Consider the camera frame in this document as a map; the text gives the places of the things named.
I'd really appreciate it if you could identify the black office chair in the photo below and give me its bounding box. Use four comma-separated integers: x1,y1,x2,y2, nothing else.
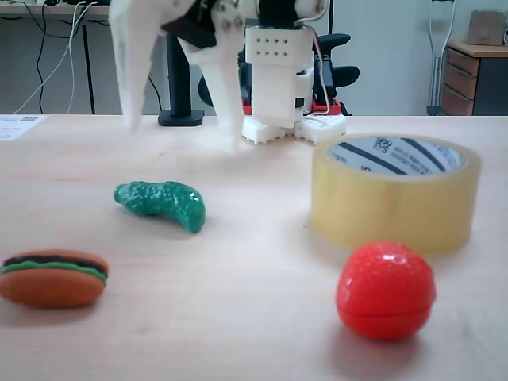
197,33,361,117

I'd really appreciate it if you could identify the white printed paper sheet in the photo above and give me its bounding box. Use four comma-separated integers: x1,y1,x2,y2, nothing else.
0,114,48,142

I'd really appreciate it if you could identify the black cable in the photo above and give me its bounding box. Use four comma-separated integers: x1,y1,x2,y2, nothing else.
23,0,87,115
147,73,164,114

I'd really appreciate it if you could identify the red toy strawberry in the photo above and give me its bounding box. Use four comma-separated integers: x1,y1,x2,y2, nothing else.
336,241,437,341

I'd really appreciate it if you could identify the toy hamburger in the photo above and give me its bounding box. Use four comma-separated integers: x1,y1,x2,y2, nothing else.
0,248,110,309

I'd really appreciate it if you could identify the grey metal crutch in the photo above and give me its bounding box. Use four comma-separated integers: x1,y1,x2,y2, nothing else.
426,0,457,116

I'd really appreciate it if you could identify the white cable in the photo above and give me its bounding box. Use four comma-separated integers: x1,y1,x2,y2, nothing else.
11,0,98,115
65,2,88,115

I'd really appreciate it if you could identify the brown cardboard box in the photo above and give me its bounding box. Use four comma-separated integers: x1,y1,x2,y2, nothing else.
468,8,508,47

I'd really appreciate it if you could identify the background desk with black leg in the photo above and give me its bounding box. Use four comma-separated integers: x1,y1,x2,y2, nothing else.
0,0,116,115

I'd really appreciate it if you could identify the green toy cucumber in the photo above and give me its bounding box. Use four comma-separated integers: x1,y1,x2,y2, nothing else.
114,180,207,235

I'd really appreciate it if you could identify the wooden drawer cabinet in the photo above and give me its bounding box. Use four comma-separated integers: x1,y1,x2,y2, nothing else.
441,38,508,116

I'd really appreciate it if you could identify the clear packing tape roll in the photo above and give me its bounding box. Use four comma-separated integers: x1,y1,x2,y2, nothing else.
310,133,483,255

